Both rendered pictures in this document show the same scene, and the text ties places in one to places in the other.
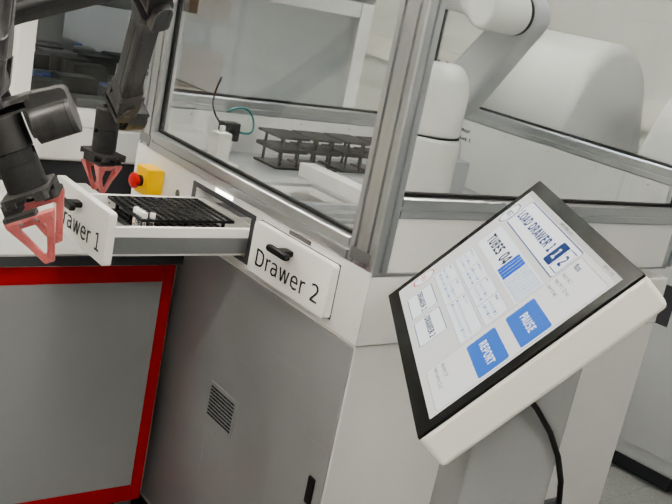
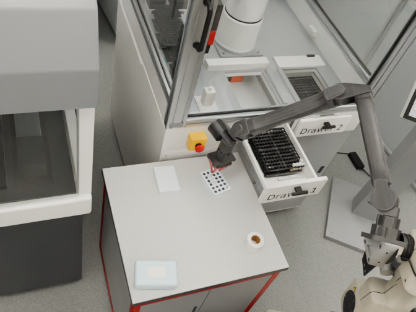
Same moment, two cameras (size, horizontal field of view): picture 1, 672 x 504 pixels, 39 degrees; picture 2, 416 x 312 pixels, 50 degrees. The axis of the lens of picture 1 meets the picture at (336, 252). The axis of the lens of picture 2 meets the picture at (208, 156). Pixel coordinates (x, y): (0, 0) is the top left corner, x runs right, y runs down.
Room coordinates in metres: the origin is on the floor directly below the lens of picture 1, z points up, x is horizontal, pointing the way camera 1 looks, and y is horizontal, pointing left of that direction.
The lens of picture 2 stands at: (2.15, 1.76, 2.28)
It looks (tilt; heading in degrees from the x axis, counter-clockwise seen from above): 49 degrees down; 275
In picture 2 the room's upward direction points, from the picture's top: 20 degrees clockwise
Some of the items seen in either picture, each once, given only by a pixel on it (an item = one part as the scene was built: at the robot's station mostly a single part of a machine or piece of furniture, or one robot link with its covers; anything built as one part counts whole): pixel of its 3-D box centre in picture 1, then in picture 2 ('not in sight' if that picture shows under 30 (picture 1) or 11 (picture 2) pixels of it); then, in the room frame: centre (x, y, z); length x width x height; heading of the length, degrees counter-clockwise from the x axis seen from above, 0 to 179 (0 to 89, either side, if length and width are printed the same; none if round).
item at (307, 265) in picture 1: (290, 267); (322, 125); (1.85, 0.08, 0.87); 0.29 x 0.02 x 0.11; 39
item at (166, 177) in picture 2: not in sight; (166, 179); (2.39, 0.67, 0.77); 0.13 x 0.09 x 0.02; 126
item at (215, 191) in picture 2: not in sight; (214, 183); (2.20, 0.59, 0.78); 0.12 x 0.08 x 0.04; 141
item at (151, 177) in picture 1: (148, 180); (197, 142); (2.34, 0.50, 0.88); 0.07 x 0.05 x 0.07; 39
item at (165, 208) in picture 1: (169, 222); (273, 152); (2.02, 0.37, 0.87); 0.22 x 0.18 x 0.06; 129
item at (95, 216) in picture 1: (82, 218); (293, 189); (1.89, 0.53, 0.87); 0.29 x 0.02 x 0.11; 39
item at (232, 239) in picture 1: (172, 224); (272, 151); (2.02, 0.37, 0.86); 0.40 x 0.26 x 0.06; 129
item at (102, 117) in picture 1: (109, 118); (226, 142); (2.22, 0.59, 1.03); 0.07 x 0.06 x 0.07; 144
